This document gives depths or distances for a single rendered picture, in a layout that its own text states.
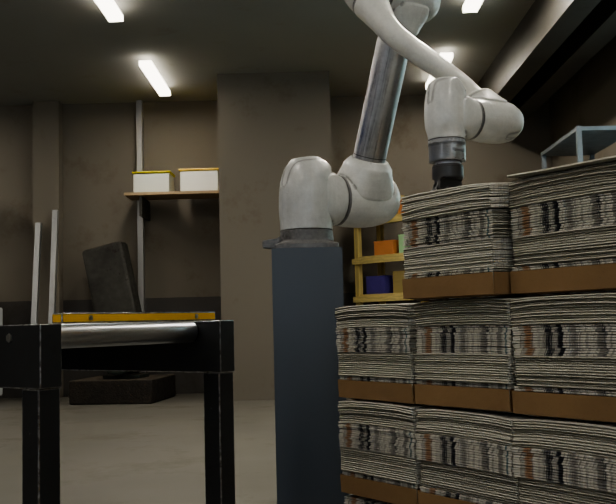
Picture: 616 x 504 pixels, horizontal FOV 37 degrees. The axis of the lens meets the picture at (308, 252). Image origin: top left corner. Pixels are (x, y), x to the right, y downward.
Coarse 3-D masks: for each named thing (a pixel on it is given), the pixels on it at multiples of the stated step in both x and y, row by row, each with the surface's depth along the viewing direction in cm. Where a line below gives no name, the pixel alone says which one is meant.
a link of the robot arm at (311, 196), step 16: (304, 160) 262; (320, 160) 264; (288, 176) 263; (304, 176) 260; (320, 176) 261; (336, 176) 266; (288, 192) 261; (304, 192) 259; (320, 192) 260; (336, 192) 264; (288, 208) 261; (304, 208) 259; (320, 208) 260; (336, 208) 264; (288, 224) 261; (304, 224) 259; (320, 224) 260; (336, 224) 269
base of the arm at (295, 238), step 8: (280, 232) 266; (288, 232) 261; (296, 232) 259; (304, 232) 259; (312, 232) 259; (320, 232) 260; (328, 232) 262; (264, 240) 265; (272, 240) 265; (280, 240) 264; (288, 240) 260; (296, 240) 259; (304, 240) 258; (312, 240) 258; (320, 240) 259; (328, 240) 260; (264, 248) 266
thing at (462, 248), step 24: (432, 192) 193; (456, 192) 186; (480, 192) 180; (504, 192) 180; (408, 216) 200; (432, 216) 193; (456, 216) 187; (480, 216) 181; (504, 216) 180; (408, 240) 200; (432, 240) 193; (456, 240) 187; (480, 240) 181; (504, 240) 180; (408, 264) 200; (432, 264) 193; (456, 264) 187; (480, 264) 181; (504, 264) 180
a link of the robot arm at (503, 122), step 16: (368, 0) 242; (384, 0) 243; (368, 16) 242; (384, 16) 239; (384, 32) 238; (400, 32) 237; (400, 48) 237; (416, 48) 236; (416, 64) 238; (432, 64) 235; (448, 64) 235; (464, 80) 234; (480, 96) 225; (496, 96) 227; (496, 112) 223; (512, 112) 226; (496, 128) 223; (512, 128) 226
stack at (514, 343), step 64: (384, 320) 209; (448, 320) 191; (512, 320) 176; (576, 320) 163; (448, 384) 191; (512, 384) 177; (576, 384) 163; (384, 448) 208; (448, 448) 190; (512, 448) 174; (576, 448) 162
